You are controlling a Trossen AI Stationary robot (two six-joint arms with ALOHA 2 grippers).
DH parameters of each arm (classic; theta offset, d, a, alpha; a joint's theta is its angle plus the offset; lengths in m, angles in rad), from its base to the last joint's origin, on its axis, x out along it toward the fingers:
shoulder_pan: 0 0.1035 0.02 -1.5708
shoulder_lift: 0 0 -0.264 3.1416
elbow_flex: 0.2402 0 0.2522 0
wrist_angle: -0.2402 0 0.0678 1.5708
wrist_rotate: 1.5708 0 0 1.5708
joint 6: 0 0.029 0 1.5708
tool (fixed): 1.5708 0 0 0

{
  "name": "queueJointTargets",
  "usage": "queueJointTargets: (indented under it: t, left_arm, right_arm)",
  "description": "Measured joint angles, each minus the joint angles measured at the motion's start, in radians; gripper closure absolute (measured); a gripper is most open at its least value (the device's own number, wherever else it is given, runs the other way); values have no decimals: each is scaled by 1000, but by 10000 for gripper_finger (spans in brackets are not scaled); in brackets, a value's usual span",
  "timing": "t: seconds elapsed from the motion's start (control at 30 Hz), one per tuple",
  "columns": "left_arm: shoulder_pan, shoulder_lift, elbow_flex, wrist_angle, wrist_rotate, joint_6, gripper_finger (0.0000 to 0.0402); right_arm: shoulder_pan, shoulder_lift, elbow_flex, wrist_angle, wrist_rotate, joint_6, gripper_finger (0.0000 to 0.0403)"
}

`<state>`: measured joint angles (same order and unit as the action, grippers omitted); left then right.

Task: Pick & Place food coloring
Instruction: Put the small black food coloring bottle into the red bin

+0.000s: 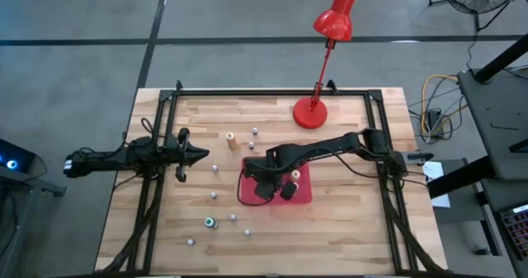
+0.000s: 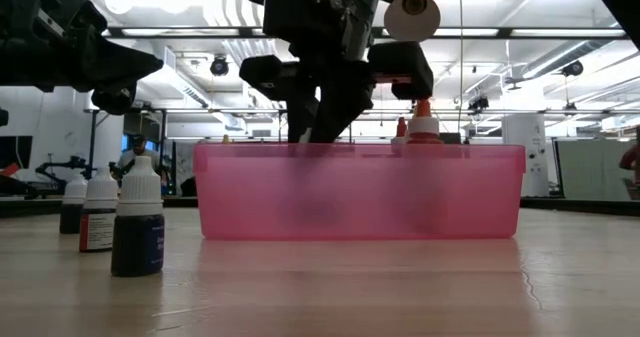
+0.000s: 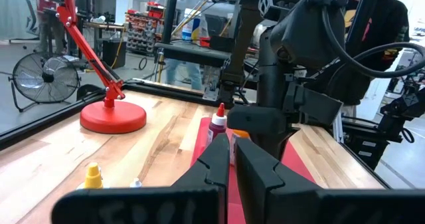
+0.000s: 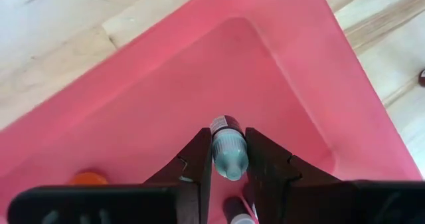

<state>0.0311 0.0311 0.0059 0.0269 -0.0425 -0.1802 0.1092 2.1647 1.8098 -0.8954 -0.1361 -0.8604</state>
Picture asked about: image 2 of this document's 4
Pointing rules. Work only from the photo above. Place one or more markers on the blue lit monitor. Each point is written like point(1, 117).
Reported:
point(125, 143)

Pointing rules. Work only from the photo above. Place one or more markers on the black ceiling spotlight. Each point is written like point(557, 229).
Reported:
point(478, 103)
point(219, 66)
point(572, 68)

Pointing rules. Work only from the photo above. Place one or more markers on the red object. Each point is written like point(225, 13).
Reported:
point(9, 169)

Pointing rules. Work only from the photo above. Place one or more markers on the small blue food coloring bottle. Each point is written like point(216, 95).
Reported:
point(139, 222)

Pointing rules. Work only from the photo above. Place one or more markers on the background black robot arm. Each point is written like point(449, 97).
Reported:
point(75, 163)

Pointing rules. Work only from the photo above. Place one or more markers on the small red food coloring bottle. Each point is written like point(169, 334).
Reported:
point(100, 212)

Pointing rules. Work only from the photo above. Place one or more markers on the black wall screen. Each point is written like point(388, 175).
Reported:
point(15, 152)

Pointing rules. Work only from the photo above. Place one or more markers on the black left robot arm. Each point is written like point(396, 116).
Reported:
point(15, 37)

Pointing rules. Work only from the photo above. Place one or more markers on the red desk lamp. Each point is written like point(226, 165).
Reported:
point(412, 27)

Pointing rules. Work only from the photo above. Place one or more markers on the pink translucent plastic bin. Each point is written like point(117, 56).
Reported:
point(350, 197)

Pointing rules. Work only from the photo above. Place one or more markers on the red-orange large food coloring bottle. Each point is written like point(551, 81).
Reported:
point(423, 125)

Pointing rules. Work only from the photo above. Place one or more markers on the dark red large food coloring bottle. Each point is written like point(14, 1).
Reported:
point(401, 127)

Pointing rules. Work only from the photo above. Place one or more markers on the yellow large food coloring bottle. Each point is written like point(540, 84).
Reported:
point(226, 139)

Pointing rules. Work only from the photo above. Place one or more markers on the grey partition panel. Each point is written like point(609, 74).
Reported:
point(595, 169)

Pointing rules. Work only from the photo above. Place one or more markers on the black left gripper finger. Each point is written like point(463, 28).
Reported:
point(130, 67)

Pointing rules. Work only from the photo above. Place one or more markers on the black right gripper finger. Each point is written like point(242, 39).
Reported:
point(302, 119)
point(345, 107)

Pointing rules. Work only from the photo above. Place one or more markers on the person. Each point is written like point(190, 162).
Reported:
point(632, 159)
point(138, 142)

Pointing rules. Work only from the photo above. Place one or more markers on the white round pillar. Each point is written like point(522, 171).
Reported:
point(525, 152)

